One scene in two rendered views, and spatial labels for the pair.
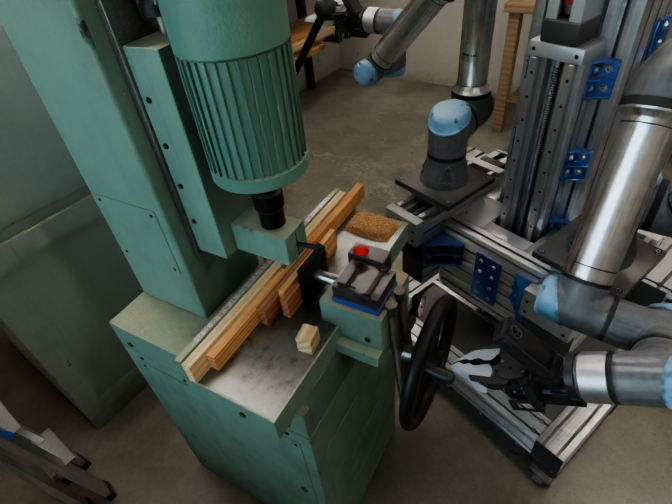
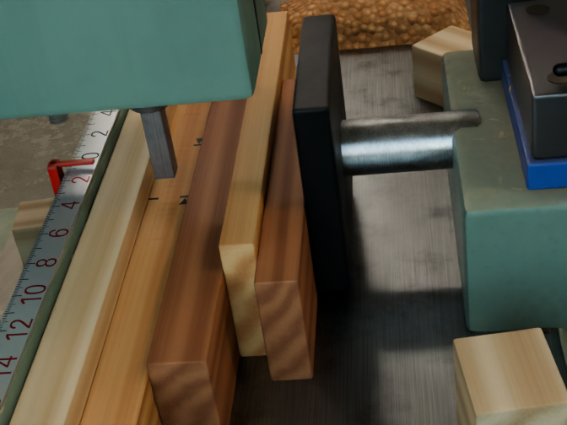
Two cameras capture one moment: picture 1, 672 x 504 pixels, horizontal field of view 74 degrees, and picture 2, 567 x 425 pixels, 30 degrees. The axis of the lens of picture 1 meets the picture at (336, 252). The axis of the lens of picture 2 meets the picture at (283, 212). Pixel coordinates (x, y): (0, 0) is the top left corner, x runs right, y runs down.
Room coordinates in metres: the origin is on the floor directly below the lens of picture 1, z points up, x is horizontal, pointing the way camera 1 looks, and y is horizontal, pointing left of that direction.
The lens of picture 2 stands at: (0.34, 0.24, 1.19)
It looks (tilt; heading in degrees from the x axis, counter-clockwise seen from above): 33 degrees down; 335
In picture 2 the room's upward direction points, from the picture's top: 9 degrees counter-clockwise
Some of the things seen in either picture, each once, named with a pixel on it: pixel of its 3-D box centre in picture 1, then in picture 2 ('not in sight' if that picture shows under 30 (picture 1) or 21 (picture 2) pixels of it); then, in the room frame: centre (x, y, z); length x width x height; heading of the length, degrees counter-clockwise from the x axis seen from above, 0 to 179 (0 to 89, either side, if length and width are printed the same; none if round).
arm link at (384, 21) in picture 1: (394, 23); not in sight; (1.48, -0.26, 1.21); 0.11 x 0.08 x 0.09; 49
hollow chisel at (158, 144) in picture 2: not in sight; (155, 124); (0.72, 0.12, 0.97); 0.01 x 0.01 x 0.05; 57
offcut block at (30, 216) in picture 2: not in sight; (55, 230); (0.93, 0.13, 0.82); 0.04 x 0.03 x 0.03; 63
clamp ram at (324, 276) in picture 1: (325, 277); (393, 144); (0.68, 0.03, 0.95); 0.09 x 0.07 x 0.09; 147
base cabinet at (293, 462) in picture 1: (283, 394); not in sight; (0.79, 0.22, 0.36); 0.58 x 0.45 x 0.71; 57
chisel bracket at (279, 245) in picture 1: (270, 237); (83, 13); (0.74, 0.13, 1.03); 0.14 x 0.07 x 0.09; 57
